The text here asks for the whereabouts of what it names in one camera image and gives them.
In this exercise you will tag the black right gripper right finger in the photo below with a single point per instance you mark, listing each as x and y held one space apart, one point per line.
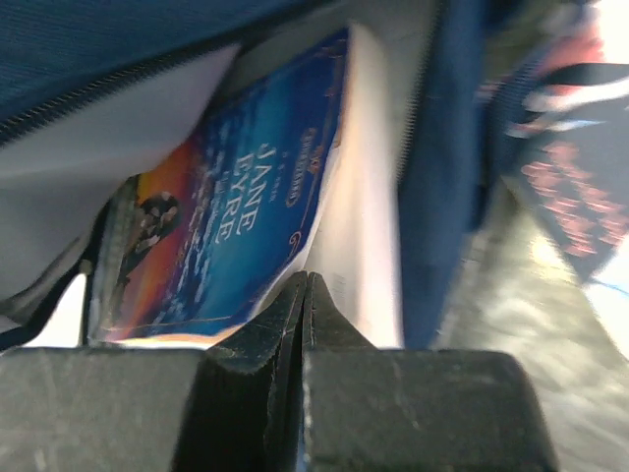
366 409

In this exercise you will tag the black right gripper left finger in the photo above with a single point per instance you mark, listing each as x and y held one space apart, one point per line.
229 408

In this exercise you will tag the Jane Eyre blue book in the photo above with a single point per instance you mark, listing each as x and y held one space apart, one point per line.
292 170

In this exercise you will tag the navy blue student backpack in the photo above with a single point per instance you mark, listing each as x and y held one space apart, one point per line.
59 59

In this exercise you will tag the Little Women floral book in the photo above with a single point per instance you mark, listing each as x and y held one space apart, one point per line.
558 132

